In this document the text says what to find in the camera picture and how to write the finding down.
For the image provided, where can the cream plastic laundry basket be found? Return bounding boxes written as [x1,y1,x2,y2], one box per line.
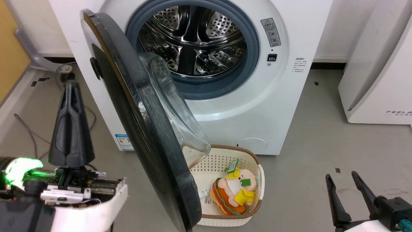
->
[188,145,265,226]

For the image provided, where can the thin grey floor cable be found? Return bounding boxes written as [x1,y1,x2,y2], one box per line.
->
[13,113,52,159]

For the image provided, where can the round white filter cover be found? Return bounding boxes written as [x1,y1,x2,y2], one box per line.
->
[235,138,268,153]

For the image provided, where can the white appliance with grey lettering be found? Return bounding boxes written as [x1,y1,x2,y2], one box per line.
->
[338,0,412,125]

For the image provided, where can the grey drain hose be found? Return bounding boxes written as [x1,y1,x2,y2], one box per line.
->
[14,28,73,73]

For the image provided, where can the blue energy label sticker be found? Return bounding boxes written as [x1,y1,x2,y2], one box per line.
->
[115,134,135,151]

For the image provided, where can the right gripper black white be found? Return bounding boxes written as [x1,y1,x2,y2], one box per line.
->
[325,171,412,232]

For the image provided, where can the grey warning label sticker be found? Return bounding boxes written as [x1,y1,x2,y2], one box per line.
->
[260,18,282,48]

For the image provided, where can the white barcode paper label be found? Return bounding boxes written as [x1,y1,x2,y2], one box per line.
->
[197,184,215,206]

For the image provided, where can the white front-load washing machine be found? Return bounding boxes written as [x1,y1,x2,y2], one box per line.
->
[48,0,333,156]

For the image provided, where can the burger plush toy doll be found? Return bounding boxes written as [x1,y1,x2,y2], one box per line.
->
[210,159,260,216]

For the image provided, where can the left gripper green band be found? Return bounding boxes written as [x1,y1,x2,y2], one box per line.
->
[0,82,128,232]

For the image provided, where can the steel perforated washer drum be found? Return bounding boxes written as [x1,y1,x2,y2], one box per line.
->
[138,5,248,78]

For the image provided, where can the black round washing machine door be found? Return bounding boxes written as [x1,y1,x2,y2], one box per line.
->
[80,9,212,232]

